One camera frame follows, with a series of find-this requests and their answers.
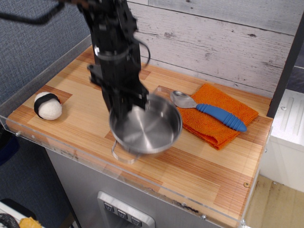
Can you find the white black sushi toy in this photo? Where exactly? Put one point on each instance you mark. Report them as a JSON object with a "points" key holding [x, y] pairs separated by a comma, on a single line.
{"points": [[47, 106]]}

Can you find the clear acrylic guard rail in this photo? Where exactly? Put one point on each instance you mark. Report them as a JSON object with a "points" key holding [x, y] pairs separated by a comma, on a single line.
{"points": [[191, 174]]}

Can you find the dark right post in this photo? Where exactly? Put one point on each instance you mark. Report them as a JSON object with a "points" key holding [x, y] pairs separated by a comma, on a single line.
{"points": [[287, 70]]}

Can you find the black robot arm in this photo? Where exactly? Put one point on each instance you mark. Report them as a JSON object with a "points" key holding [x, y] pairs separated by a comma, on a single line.
{"points": [[111, 23]]}

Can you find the blue handled metal spoon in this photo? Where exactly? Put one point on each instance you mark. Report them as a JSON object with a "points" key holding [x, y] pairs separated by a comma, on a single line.
{"points": [[183, 100]]}

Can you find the silver cabinet front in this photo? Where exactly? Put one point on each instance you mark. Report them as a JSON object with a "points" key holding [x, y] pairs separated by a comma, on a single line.
{"points": [[82, 184]]}

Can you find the silver metal pot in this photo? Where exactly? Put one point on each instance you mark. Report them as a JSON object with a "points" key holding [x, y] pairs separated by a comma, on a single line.
{"points": [[149, 132]]}

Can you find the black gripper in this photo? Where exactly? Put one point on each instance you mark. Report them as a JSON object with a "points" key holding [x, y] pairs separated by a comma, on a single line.
{"points": [[117, 73]]}

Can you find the silver button panel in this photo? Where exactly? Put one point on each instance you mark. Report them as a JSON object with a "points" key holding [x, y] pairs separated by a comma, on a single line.
{"points": [[117, 214]]}

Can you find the white aluminium box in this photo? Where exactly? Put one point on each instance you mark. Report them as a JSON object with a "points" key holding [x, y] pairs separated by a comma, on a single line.
{"points": [[283, 160]]}

